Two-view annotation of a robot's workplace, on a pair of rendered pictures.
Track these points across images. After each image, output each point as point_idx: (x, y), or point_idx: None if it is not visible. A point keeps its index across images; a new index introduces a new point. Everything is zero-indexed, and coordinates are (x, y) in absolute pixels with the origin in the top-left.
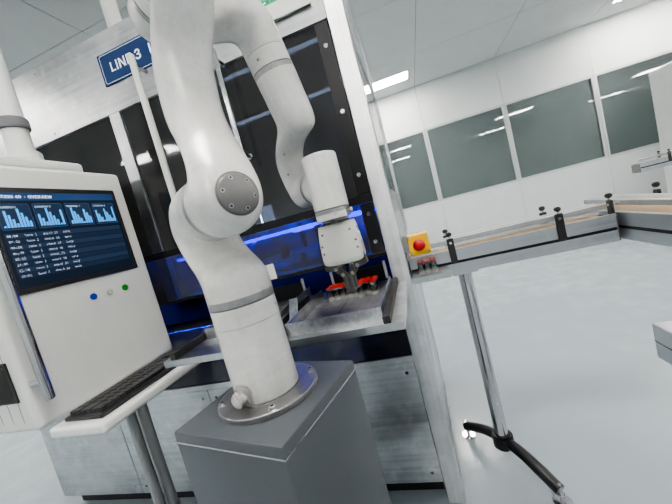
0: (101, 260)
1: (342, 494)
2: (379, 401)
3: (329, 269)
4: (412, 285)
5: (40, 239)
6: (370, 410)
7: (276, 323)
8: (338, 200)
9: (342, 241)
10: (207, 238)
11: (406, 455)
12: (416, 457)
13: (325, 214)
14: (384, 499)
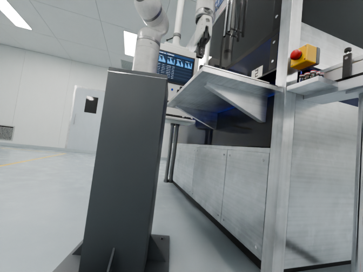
0: (179, 79)
1: (126, 108)
2: (244, 175)
3: (196, 48)
4: (287, 92)
5: (165, 66)
6: (239, 179)
7: (146, 49)
8: (201, 5)
9: (198, 28)
10: (146, 22)
11: (246, 222)
12: (250, 228)
13: (195, 15)
14: (152, 143)
